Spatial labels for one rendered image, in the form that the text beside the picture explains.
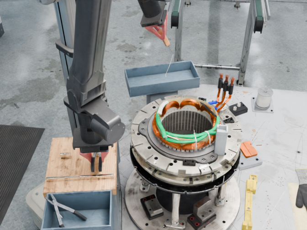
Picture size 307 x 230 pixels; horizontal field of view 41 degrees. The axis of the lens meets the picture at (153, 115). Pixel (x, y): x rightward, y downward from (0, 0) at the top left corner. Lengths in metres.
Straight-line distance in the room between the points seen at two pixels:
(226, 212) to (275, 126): 0.48
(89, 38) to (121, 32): 2.94
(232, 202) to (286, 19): 2.85
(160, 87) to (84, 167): 0.43
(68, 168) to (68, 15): 0.48
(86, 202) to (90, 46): 0.49
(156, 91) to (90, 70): 0.59
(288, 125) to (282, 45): 2.00
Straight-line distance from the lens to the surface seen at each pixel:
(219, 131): 1.06
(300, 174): 1.54
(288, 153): 1.61
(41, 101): 3.06
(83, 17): 0.76
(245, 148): 1.56
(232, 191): 1.42
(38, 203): 2.11
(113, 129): 0.92
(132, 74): 1.47
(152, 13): 1.25
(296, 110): 1.80
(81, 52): 0.82
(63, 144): 1.21
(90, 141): 1.02
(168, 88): 1.41
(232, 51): 3.49
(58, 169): 1.15
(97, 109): 0.93
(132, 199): 1.38
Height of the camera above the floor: 1.93
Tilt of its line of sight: 43 degrees down
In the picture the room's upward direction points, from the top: 1 degrees counter-clockwise
